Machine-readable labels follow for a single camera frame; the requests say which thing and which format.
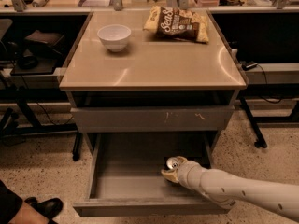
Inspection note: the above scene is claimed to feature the blue pepsi can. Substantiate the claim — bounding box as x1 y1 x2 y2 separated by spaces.
166 157 180 170

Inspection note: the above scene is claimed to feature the brown sea salt chip bag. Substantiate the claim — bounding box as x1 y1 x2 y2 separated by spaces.
143 6 209 44

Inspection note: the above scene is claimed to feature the small black adapter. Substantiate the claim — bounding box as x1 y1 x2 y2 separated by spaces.
241 61 258 71

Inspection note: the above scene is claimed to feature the open grey middle drawer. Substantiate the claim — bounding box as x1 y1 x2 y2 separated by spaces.
73 132 227 217

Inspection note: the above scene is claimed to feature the white ceramic bowl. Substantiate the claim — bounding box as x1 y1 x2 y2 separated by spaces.
97 24 131 52

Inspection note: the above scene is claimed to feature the closed grey top drawer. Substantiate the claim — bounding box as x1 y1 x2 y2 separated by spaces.
71 105 235 133

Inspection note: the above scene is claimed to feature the black table leg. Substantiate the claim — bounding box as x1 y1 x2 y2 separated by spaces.
239 97 267 148

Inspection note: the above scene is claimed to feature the black shoe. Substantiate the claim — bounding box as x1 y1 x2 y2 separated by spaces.
25 197 64 219

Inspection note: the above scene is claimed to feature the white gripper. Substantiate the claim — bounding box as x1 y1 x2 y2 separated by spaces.
161 156 206 190

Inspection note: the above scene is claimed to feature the person's leg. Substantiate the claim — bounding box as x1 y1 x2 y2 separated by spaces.
0 181 50 224

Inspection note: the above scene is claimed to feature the grey drawer cabinet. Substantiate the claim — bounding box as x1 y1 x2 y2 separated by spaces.
60 10 247 147

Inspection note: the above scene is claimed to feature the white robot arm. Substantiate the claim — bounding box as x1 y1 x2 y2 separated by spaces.
161 156 299 222

